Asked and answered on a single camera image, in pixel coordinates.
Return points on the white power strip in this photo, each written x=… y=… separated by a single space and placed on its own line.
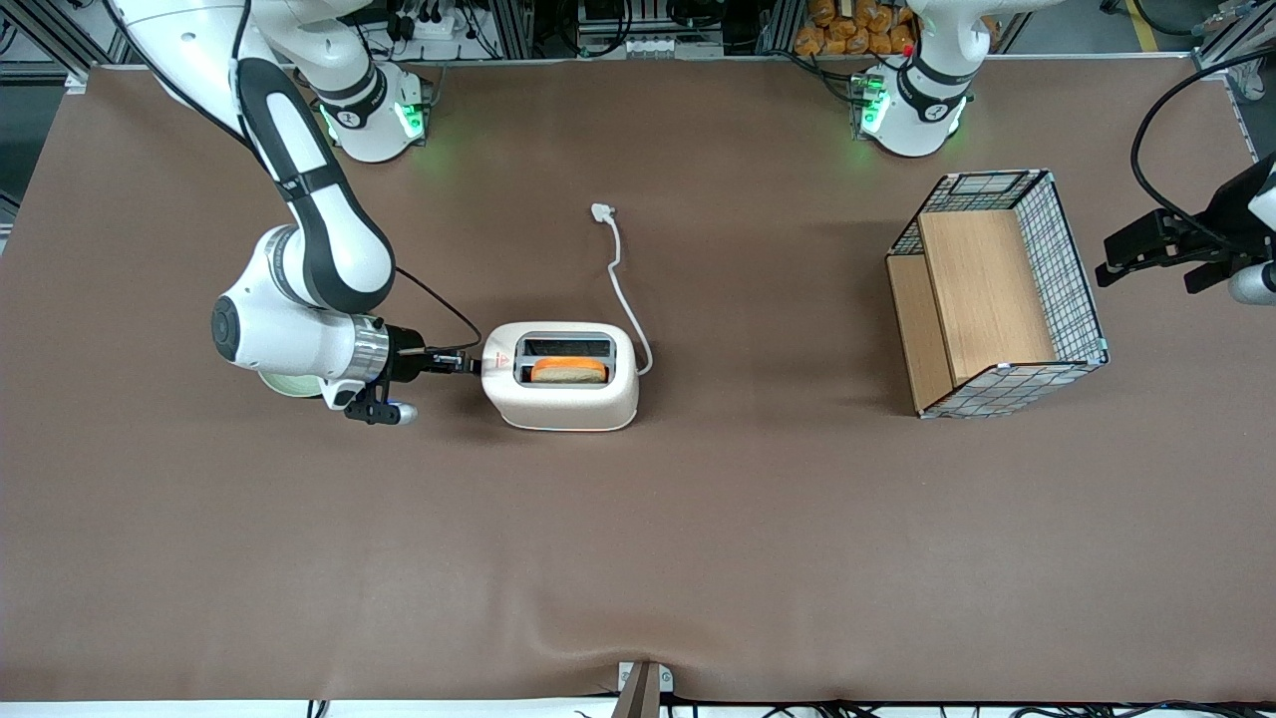
x=431 y=22

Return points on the wooden shelf board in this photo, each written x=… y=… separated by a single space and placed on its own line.
x=982 y=289

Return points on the white two-slot toaster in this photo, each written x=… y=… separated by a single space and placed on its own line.
x=558 y=409

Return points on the pile of orange bread rolls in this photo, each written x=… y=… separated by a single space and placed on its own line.
x=847 y=28

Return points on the aluminium frame profile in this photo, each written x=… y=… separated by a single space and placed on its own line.
x=1231 y=40
x=780 y=25
x=513 y=25
x=60 y=40

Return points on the metal table edge bracket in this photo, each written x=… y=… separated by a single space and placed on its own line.
x=643 y=688

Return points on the toast slice with orange crust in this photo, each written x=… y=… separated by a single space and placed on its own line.
x=568 y=371

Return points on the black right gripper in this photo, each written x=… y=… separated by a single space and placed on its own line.
x=406 y=355

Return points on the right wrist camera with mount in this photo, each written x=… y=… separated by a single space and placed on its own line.
x=374 y=407

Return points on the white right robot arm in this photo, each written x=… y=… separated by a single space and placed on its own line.
x=329 y=249

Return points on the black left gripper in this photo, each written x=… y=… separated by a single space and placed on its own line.
x=1224 y=212

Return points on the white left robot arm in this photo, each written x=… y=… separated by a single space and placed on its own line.
x=917 y=110

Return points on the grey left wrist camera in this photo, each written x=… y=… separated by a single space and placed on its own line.
x=1254 y=284

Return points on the pale green round plate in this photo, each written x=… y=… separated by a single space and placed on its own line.
x=289 y=387

